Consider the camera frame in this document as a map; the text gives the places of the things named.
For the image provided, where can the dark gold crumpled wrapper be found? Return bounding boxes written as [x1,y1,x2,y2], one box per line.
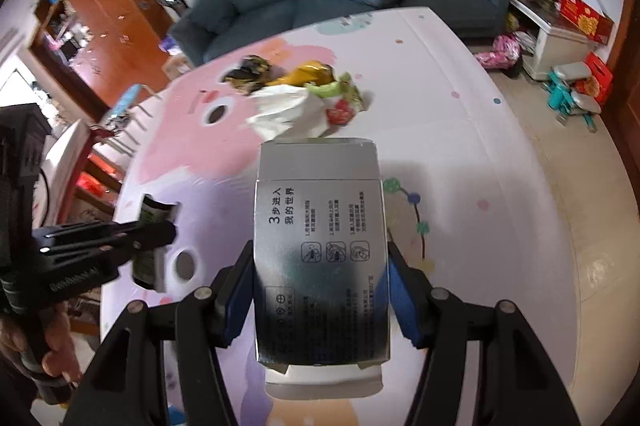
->
[222,55,273,96]

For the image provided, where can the small red gift box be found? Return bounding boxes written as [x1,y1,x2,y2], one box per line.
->
[584,52,615,107]

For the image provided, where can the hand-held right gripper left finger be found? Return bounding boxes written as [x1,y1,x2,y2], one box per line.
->
[62,240,257,426]

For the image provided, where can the dining table with cloth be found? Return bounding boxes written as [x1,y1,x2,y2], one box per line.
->
[37,119,131,227]

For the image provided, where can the large red gift box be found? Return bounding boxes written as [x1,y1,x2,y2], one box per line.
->
[557,0,615,44]

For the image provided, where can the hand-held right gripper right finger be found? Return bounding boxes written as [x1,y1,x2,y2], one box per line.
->
[387,240,581,426]

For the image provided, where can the person's left hand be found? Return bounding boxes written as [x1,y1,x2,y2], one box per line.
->
[0,301,83,402]

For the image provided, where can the small dark sofa pillow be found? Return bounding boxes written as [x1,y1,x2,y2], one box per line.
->
[192,0,238,37]

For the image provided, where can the pastel printed tablecloth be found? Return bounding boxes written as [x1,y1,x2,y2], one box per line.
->
[99,6,596,426]

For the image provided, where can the cardboard box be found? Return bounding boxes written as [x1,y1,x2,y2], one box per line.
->
[165,54,193,77]

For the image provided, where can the white plastic bag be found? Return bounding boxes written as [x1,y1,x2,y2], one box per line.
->
[245,84,331,141]

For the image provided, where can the wooden door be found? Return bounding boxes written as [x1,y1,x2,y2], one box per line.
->
[602,0,632,117]

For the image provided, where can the blue stool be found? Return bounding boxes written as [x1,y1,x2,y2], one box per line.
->
[102,82,161,142]

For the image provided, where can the teal and white stools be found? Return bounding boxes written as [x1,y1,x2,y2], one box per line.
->
[547,62,603,132]

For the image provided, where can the white side table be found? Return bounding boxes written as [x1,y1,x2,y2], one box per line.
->
[507,0,596,80]

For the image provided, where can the dark green snack packet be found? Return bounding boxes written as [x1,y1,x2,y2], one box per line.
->
[131,193,181,292]

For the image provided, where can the yellow wrapper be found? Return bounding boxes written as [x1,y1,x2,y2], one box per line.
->
[265,60,335,88]

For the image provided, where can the silver carton box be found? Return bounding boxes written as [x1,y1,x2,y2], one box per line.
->
[252,137,391,399]

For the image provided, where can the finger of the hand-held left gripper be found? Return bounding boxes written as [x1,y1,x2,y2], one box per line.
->
[31,220,178,258]

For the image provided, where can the green wrapper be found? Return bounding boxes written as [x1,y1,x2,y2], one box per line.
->
[305,74,363,107]

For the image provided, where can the red wrapper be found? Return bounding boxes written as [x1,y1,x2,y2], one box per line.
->
[325,99,358,125]

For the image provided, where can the pink foil bag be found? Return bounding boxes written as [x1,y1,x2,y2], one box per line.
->
[474,32,525,70]

